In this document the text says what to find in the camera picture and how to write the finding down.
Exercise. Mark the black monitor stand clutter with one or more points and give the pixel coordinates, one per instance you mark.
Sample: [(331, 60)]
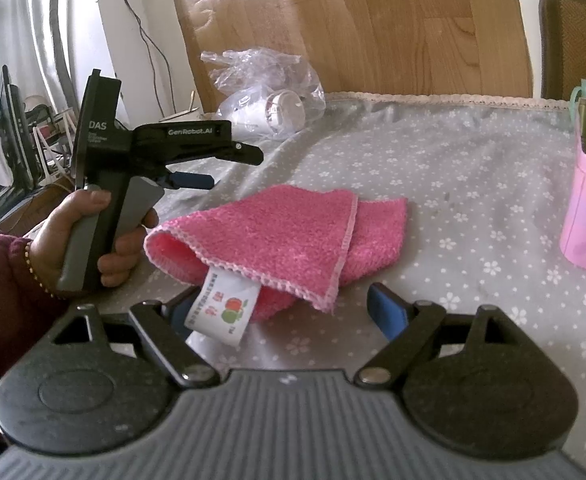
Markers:
[(35, 144)]

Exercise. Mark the person's left hand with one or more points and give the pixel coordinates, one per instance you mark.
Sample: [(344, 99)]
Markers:
[(47, 250)]

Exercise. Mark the large cardboard sheet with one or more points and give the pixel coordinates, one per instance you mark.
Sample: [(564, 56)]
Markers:
[(374, 46)]

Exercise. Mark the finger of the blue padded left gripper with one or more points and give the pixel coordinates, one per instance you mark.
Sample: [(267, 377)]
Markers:
[(179, 179)]

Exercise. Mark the maroon sleeved left forearm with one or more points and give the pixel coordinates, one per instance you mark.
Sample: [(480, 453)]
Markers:
[(27, 310)]

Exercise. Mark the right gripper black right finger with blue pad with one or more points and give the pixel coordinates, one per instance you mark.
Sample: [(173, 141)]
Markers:
[(417, 331)]

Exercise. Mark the crumpled clear plastic bag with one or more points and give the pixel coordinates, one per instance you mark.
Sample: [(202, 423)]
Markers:
[(266, 93)]

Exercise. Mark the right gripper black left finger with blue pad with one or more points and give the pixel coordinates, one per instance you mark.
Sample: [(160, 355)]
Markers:
[(135, 349)]

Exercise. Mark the pink towel cloth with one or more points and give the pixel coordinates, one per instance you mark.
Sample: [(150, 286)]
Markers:
[(255, 257)]

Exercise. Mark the grey floral tablecloth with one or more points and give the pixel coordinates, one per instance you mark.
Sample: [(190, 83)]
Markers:
[(487, 189)]

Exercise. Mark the brown chair back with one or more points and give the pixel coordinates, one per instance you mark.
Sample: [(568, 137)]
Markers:
[(563, 33)]

